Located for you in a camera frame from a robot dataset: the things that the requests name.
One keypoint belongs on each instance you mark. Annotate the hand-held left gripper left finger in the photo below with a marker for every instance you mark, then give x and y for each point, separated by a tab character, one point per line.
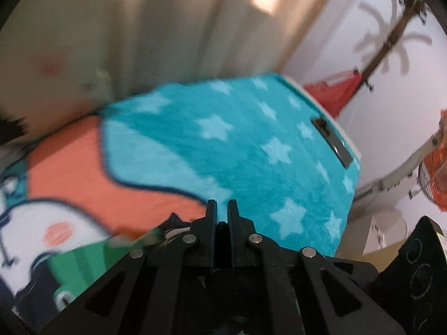
211	216

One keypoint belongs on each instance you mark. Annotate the orange standing fan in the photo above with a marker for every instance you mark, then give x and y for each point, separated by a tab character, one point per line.
435	169

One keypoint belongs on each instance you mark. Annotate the white stool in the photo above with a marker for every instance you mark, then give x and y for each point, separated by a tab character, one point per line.
389	228

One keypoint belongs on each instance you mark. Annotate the brown wooden coat rack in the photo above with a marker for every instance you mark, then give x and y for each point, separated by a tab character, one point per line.
386	47

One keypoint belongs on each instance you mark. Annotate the teal star printed blanket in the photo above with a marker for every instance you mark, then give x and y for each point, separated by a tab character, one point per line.
216	153

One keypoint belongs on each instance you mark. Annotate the red hanging bag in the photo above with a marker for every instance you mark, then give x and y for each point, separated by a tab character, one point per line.
337	90

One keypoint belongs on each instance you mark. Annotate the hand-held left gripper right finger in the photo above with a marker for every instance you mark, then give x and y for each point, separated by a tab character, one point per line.
233	216

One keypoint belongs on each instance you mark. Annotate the flat black bar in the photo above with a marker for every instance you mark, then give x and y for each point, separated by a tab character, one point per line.
331	142

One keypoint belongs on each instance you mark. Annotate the beige curtain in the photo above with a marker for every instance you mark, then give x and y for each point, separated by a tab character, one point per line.
146	31

